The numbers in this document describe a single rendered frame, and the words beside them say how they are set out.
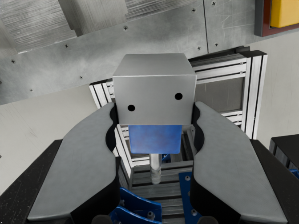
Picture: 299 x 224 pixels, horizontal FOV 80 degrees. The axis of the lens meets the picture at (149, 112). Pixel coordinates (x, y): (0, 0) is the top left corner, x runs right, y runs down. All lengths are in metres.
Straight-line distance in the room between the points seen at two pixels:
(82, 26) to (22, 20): 0.05
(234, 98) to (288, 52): 0.44
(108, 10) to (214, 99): 0.86
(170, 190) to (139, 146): 0.35
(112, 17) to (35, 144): 1.54
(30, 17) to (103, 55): 0.11
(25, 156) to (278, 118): 1.96
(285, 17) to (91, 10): 0.20
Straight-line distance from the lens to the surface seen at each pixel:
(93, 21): 0.21
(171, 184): 0.50
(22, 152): 1.82
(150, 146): 0.15
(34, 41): 0.20
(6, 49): 0.26
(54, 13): 0.19
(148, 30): 0.26
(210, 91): 0.98
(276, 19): 0.27
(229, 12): 0.28
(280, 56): 1.31
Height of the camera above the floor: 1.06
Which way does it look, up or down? 59 degrees down
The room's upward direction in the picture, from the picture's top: 177 degrees counter-clockwise
